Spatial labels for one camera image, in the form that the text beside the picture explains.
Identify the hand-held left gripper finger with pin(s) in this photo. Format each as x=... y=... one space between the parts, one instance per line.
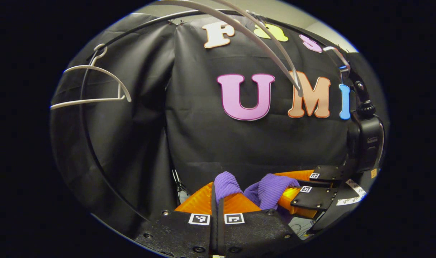
x=214 y=229
x=221 y=233

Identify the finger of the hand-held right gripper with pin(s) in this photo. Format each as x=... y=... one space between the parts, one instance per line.
x=314 y=199
x=329 y=172

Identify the purple knit garment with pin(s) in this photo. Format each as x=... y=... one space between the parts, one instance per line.
x=271 y=190

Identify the white clothes hanger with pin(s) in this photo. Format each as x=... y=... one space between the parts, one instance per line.
x=85 y=102
x=298 y=87

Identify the black backdrop cloth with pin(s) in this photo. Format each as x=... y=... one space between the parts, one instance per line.
x=239 y=143

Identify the black clothes rail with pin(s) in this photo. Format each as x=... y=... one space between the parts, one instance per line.
x=84 y=118

